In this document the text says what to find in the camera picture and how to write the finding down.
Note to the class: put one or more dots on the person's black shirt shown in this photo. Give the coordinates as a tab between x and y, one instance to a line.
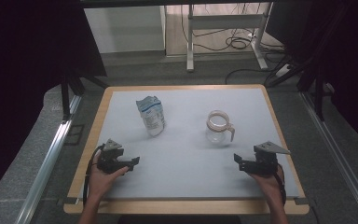
180	220

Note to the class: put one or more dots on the white metal desk frame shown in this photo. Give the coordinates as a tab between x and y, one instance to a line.
190	46

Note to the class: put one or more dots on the white and blue bag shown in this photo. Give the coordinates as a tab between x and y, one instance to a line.
151	115

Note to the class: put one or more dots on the person's left hand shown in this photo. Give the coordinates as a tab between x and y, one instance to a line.
101	182

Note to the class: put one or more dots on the white power strip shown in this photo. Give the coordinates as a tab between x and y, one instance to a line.
282	71

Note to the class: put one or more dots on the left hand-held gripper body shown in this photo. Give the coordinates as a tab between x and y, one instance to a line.
110	160

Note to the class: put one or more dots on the white table mat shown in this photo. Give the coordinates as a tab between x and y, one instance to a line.
183	168

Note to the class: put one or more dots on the aluminium floor rail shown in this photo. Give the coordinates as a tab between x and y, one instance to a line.
341	161
45	174

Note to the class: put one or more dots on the dark curtain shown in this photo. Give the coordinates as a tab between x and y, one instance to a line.
348	56
21	77

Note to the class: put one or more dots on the black metal stand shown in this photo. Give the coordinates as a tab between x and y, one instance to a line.
65	99
319	93

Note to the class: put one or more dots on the person's right hand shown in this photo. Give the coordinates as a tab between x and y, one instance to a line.
272	185

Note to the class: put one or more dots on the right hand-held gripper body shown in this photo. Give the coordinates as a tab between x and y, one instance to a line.
264	165

